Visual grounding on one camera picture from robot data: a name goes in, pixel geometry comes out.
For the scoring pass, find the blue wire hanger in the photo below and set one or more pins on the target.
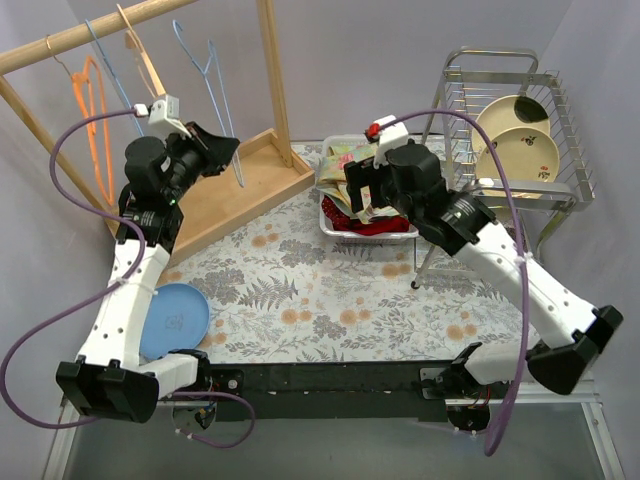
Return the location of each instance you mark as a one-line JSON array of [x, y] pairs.
[[211, 73], [112, 72]]

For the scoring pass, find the cream plate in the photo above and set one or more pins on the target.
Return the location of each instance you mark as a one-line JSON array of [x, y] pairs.
[[513, 111], [526, 155]]

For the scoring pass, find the blue plastic plate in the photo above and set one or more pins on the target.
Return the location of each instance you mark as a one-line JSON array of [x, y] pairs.
[[178, 318]]

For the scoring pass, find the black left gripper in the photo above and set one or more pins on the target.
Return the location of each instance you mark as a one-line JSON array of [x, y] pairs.
[[203, 148]]

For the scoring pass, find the aluminium frame rail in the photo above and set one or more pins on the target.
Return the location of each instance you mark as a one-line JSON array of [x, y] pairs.
[[549, 437]]

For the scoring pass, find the metal dish rack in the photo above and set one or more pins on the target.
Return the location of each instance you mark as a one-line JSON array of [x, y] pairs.
[[471, 79]]

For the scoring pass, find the floral table mat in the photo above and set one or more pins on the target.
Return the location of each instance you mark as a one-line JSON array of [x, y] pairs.
[[281, 290]]

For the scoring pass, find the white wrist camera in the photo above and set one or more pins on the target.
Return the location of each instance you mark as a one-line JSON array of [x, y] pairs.
[[163, 117], [387, 133]]

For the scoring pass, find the cream plate lower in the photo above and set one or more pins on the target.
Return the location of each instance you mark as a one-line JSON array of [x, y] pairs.
[[526, 155]]

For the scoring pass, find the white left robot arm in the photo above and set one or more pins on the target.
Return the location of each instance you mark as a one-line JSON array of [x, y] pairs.
[[107, 378]]

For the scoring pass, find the red polka dot garment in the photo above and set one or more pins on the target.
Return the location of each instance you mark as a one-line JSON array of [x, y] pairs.
[[339, 220]]

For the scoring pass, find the orange plastic hanger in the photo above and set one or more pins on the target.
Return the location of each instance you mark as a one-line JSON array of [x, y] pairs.
[[89, 92]]

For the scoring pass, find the wooden hanger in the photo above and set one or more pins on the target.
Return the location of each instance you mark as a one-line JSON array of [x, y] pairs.
[[143, 62]]

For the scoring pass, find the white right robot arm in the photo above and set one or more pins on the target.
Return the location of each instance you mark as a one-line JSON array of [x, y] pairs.
[[572, 332]]

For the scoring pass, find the wooden clothes rack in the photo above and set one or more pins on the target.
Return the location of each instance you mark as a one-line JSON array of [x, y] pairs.
[[214, 208]]

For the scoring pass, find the pastel floral garment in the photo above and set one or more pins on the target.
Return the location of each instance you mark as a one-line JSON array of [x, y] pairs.
[[331, 181]]

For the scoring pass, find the cream plate upper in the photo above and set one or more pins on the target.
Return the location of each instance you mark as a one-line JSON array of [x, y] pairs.
[[513, 111]]

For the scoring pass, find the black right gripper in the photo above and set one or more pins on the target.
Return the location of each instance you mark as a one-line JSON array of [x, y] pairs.
[[370, 180]]

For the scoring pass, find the black base bar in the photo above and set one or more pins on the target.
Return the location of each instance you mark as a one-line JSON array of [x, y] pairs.
[[338, 390]]

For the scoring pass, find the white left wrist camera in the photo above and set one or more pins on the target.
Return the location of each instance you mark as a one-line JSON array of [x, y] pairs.
[[163, 117]]

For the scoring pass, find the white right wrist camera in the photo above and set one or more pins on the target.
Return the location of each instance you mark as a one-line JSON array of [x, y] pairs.
[[387, 133]]

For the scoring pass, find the red dress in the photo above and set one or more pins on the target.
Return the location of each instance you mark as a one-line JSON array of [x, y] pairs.
[[386, 225]]

